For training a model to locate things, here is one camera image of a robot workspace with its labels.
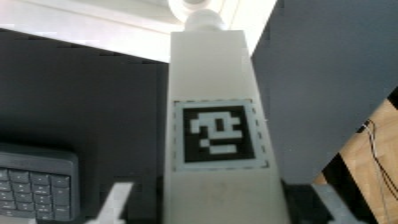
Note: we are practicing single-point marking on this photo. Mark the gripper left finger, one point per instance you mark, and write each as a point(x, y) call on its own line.
point(108, 215)

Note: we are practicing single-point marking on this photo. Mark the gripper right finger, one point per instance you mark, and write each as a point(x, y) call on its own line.
point(336, 206)

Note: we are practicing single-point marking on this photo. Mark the white desk leg with tag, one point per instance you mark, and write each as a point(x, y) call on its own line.
point(222, 188)

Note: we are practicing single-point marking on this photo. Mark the white desk top tray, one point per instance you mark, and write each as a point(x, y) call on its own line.
point(126, 25)

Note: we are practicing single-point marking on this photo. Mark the black keyboard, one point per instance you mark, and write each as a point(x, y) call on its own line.
point(39, 183)

